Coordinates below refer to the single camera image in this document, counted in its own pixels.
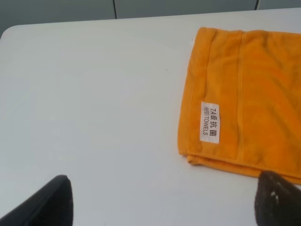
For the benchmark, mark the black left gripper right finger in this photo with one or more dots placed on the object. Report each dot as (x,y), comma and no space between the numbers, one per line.
(277,201)

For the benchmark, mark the orange towel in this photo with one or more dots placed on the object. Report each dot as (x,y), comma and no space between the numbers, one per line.
(241,105)

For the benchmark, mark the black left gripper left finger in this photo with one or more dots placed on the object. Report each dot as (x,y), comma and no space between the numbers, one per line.
(52,205)

